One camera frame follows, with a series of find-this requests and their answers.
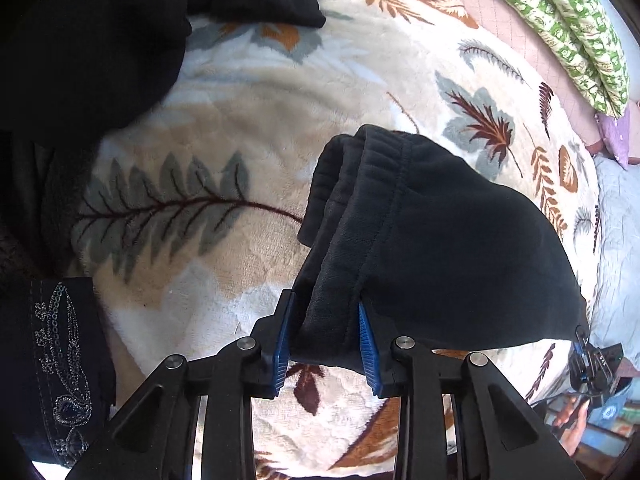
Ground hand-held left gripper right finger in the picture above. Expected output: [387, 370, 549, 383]
[357, 302, 586, 480]

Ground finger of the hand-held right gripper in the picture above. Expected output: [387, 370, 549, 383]
[573, 325, 592, 366]

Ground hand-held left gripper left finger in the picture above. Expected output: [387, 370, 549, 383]
[65, 289, 297, 480]

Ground black pants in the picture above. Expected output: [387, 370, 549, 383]
[290, 124, 589, 376]

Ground person's right hand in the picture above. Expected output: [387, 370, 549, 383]
[552, 399, 591, 461]

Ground grey pillow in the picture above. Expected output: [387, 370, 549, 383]
[584, 152, 640, 361]

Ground purple pillow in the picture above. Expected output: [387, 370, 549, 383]
[594, 105, 640, 170]

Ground dark embroidered cloth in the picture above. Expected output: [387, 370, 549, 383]
[0, 276, 117, 469]

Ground leaf printed blanket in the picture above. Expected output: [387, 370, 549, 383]
[70, 0, 602, 480]

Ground green patterned quilt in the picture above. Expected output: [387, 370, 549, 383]
[454, 0, 630, 116]

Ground black clothes pile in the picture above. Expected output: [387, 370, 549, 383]
[0, 0, 327, 281]

